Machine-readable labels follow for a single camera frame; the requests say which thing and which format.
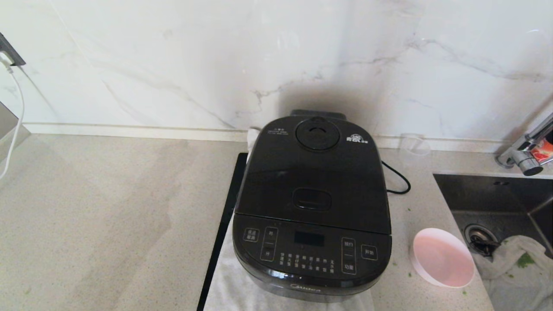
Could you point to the black rice cooker lid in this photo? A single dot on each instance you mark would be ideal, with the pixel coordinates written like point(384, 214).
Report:
point(302, 172)

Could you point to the pink bowl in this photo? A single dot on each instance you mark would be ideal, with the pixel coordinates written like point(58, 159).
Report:
point(443, 259)

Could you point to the black flat strip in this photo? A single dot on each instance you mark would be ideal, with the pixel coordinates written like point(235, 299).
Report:
point(224, 207)

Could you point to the clear measuring cup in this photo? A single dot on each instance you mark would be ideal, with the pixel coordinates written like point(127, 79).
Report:
point(414, 149)

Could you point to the white towel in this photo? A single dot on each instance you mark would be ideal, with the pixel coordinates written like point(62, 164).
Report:
point(227, 285)

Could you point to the steel sink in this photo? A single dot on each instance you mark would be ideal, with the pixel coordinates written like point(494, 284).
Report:
point(488, 198)

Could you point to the sink drain strainer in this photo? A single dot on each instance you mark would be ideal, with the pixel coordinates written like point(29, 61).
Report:
point(480, 238)

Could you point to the chrome faucet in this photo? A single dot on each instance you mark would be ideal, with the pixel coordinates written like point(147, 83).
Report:
point(525, 155)

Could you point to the white cloth with green bits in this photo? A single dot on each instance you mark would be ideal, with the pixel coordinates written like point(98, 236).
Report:
point(514, 272)

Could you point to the red orange packet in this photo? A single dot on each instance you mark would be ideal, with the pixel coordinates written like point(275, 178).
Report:
point(543, 151)

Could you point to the wall socket with plug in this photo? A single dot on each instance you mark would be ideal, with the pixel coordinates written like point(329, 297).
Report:
point(9, 54)

